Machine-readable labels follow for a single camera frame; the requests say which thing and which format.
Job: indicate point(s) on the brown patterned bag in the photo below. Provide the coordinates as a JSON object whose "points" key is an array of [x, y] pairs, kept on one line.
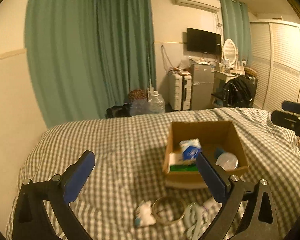
{"points": [[137, 94]]}

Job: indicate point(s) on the brown cardboard box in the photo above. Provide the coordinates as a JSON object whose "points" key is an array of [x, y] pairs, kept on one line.
{"points": [[213, 136]]}

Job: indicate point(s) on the silver mini fridge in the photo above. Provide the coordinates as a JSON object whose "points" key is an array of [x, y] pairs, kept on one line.
{"points": [[202, 86]]}

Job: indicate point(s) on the white cotton ball bag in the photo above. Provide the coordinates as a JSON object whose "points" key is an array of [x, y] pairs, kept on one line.
{"points": [[143, 215]]}

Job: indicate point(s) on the narrow green window curtain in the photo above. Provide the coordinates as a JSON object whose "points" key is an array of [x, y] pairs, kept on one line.
{"points": [[236, 26]]}

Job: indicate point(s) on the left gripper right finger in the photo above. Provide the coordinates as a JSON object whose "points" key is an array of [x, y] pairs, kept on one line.
{"points": [[259, 220]]}

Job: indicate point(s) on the clear tape roll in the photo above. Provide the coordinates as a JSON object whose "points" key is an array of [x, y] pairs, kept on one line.
{"points": [[168, 210]]}

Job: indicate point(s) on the round clear plastic container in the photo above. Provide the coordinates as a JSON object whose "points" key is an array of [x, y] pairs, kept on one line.
{"points": [[228, 161]]}

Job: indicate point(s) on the clear large water jug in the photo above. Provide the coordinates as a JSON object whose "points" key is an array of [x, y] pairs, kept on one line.
{"points": [[156, 103]]}

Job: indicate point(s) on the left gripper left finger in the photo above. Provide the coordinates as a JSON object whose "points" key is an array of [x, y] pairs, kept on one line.
{"points": [[31, 220]]}

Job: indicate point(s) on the white louvered wardrobe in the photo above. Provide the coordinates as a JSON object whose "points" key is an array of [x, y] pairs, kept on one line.
{"points": [[275, 50]]}

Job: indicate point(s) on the blue tissue pack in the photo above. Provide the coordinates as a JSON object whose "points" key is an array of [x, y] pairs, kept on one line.
{"points": [[190, 149]]}

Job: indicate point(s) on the white cream tube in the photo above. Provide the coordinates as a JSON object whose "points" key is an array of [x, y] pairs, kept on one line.
{"points": [[209, 203]]}

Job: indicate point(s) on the white mop pole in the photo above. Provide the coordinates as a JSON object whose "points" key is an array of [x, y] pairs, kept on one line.
{"points": [[150, 87]]}

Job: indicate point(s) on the white ribbed suitcase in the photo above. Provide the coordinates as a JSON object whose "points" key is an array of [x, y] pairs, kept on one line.
{"points": [[180, 88]]}

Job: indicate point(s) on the white oval vanity mirror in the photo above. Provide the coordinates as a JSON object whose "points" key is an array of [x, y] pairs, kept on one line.
{"points": [[230, 52]]}

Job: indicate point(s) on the green white flat box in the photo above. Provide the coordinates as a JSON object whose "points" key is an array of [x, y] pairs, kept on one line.
{"points": [[177, 164]]}

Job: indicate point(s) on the black bag on floor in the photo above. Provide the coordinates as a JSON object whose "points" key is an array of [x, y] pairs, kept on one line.
{"points": [[118, 111]]}

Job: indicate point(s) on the grey checked bed quilt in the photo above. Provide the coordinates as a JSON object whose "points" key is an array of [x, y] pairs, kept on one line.
{"points": [[129, 157]]}

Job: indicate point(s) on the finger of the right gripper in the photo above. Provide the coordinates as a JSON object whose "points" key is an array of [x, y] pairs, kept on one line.
{"points": [[292, 107], [286, 120]]}

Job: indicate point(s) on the black wall television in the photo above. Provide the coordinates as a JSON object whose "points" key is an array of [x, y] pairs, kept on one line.
{"points": [[203, 41]]}

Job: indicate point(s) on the large green curtain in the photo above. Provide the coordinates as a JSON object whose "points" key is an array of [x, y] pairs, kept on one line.
{"points": [[85, 56]]}

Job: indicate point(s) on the white dressing table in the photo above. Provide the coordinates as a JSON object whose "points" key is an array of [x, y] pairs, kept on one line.
{"points": [[220, 79]]}

